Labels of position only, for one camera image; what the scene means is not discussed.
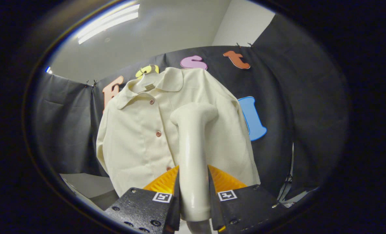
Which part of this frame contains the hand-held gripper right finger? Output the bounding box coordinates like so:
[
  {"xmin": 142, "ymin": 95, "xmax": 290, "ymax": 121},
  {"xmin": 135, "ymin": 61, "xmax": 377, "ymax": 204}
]
[{"xmin": 207, "ymin": 165, "xmax": 289, "ymax": 233}]

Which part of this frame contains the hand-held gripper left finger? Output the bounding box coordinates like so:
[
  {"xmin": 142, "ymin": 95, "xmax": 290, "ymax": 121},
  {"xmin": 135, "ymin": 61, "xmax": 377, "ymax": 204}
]
[{"xmin": 104, "ymin": 165, "xmax": 181, "ymax": 234}]

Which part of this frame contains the black backdrop cloth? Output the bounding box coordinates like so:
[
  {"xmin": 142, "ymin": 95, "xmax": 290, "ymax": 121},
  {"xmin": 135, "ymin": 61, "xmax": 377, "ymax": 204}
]
[{"xmin": 32, "ymin": 13, "xmax": 349, "ymax": 199}]

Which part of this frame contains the grey cabinet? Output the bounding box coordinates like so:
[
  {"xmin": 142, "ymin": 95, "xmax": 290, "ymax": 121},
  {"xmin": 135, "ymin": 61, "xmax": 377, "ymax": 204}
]
[{"xmin": 60, "ymin": 173, "xmax": 119, "ymax": 208}]

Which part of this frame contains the cream button shirt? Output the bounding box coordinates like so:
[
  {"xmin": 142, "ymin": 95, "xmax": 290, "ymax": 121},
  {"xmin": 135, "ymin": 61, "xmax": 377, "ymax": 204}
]
[{"xmin": 96, "ymin": 67, "xmax": 261, "ymax": 197}]

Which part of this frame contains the black cable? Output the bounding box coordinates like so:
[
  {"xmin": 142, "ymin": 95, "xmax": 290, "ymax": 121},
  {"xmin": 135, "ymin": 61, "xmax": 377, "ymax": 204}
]
[{"xmin": 277, "ymin": 143, "xmax": 295, "ymax": 202}]

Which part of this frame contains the white garment steamer head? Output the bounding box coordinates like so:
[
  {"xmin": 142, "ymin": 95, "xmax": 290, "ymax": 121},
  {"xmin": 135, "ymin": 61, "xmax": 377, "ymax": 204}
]
[{"xmin": 170, "ymin": 102, "xmax": 219, "ymax": 222}]

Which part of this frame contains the ceiling light panel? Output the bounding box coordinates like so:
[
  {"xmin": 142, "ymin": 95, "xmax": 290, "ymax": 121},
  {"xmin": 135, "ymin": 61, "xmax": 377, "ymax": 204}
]
[{"xmin": 77, "ymin": 4, "xmax": 140, "ymax": 45}]

